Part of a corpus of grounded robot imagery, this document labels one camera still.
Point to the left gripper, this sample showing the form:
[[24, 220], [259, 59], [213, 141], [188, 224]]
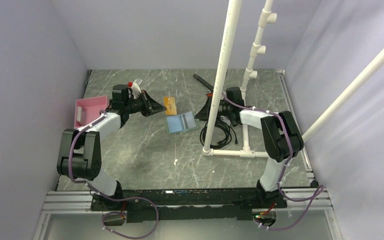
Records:
[[150, 105]]

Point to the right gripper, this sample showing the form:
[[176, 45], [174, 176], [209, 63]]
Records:
[[203, 114]]

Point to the white credit card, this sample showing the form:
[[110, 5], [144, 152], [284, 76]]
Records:
[[188, 120]]

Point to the orange credit card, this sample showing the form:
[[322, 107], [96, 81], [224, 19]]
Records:
[[170, 105]]

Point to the green card holder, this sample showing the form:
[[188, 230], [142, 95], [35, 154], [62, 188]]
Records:
[[174, 124]]

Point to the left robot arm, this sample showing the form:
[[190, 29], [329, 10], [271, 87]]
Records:
[[80, 157]]

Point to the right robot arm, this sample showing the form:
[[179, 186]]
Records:
[[281, 137]]

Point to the black foam tube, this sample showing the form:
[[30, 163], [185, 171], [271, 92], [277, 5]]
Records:
[[203, 82]]

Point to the pink plastic bin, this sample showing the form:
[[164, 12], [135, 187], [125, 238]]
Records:
[[92, 107]]

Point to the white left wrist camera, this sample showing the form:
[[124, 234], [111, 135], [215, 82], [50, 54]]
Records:
[[135, 86]]

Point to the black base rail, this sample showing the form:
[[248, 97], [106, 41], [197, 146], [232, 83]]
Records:
[[188, 204]]

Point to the white PVC pipe frame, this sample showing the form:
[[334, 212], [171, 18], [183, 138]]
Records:
[[266, 17]]

